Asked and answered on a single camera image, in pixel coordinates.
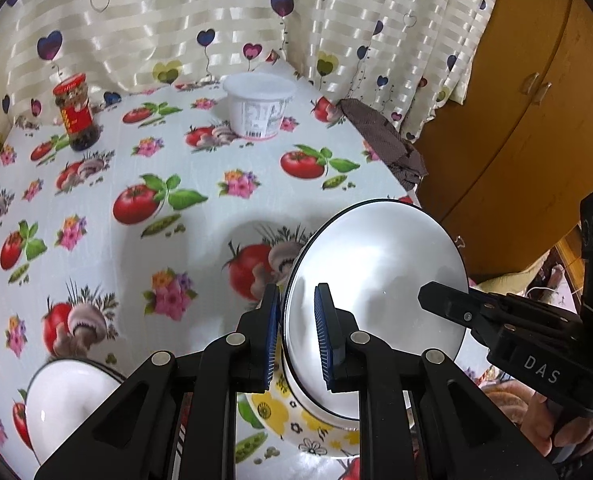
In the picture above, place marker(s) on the white plastic tub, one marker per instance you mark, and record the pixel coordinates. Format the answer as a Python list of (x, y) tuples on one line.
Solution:
[(256, 110)]

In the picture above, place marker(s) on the red-label sauce jar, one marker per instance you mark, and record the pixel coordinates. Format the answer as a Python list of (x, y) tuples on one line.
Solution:
[(76, 115)]

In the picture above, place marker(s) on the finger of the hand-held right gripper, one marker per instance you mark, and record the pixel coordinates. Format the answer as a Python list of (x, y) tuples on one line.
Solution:
[(451, 305)]

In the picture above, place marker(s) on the white ribbed bowl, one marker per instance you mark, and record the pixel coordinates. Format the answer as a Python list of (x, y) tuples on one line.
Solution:
[(61, 405), (376, 260)]

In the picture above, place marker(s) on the wooden cabinet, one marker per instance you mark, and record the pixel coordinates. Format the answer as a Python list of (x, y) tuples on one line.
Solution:
[(516, 135)]

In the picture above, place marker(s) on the person's right hand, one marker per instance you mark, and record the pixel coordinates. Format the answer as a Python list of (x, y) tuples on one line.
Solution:
[(538, 415)]

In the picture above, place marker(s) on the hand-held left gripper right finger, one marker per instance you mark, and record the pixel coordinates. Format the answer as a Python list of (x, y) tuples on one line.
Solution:
[(322, 340)]

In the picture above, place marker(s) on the fruit-print tablecloth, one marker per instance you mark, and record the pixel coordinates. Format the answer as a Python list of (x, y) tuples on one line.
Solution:
[(126, 260)]

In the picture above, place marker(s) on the cream heart-print curtain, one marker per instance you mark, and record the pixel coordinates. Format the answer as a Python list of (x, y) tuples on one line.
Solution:
[(176, 10)]

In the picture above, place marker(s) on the brown dotted cloth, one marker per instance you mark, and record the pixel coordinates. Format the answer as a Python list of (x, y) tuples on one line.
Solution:
[(376, 132)]

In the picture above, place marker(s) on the cream bedding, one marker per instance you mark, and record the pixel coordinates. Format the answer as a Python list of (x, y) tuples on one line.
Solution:
[(516, 280)]

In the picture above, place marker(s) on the yellow floral bowl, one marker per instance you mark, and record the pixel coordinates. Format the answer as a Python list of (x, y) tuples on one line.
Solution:
[(276, 412)]

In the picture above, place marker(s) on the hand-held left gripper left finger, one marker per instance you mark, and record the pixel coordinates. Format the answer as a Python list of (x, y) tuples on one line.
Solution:
[(272, 340)]

